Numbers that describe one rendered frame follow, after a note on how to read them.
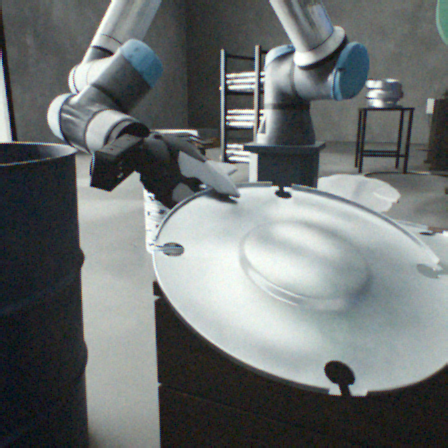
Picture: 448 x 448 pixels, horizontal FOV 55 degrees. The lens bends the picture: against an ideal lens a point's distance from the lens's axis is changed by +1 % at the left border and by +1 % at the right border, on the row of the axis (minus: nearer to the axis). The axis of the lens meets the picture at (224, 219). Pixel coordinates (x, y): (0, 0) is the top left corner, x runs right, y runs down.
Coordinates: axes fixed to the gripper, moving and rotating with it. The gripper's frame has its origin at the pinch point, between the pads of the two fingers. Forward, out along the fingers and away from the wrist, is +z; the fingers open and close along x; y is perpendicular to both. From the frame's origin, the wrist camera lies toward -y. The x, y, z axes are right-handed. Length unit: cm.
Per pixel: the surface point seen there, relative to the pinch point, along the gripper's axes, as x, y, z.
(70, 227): 10.0, -7.8, -17.8
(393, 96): 2, 339, -90
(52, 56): 48, 266, -477
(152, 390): 49, 11, -15
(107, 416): 49, 1, -16
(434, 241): 2.9, 23.5, 19.0
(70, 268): 15.2, -8.5, -16.1
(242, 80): 10, 224, -162
